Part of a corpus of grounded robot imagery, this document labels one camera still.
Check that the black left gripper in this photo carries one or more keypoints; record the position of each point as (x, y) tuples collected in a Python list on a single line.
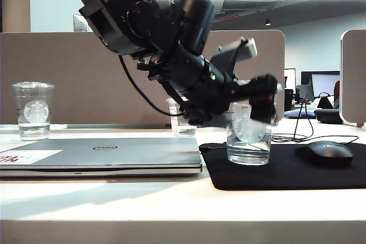
[(206, 92)]

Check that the medium clear Starbucks cup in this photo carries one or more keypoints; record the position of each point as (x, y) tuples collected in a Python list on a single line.
[(247, 155)]

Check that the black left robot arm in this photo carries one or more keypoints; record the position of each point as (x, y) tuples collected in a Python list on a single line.
[(137, 18)]

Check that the small clear plastic cup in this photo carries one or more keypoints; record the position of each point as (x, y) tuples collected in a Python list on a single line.
[(183, 131)]

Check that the silver Dell laptop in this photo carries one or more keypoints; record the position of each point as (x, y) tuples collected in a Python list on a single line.
[(128, 155)]

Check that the large clear Starbucks cup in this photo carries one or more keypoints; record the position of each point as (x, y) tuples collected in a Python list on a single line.
[(32, 129)]

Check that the white red laptop sticker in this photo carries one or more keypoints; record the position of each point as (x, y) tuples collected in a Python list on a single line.
[(28, 156)]

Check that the blue cloth item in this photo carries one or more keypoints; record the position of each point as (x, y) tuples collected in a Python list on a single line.
[(297, 114)]

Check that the monitor with white screen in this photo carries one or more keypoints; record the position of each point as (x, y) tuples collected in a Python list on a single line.
[(326, 84)]

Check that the black oval case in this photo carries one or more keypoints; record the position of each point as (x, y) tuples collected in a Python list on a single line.
[(328, 116)]

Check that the black mouse pad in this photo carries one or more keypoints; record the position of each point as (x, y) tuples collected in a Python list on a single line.
[(286, 175)]

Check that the black computer mouse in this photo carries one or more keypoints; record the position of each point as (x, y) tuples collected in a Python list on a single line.
[(324, 154)]

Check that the narrow brown desk divider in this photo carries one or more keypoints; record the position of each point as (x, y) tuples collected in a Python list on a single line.
[(356, 78)]

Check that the wide brown desk divider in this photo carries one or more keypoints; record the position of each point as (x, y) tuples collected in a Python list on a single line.
[(57, 64)]

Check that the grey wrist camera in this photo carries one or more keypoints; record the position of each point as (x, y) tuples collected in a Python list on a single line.
[(231, 55)]

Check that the metal wall plate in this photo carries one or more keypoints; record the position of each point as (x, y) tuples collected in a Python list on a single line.
[(77, 24)]

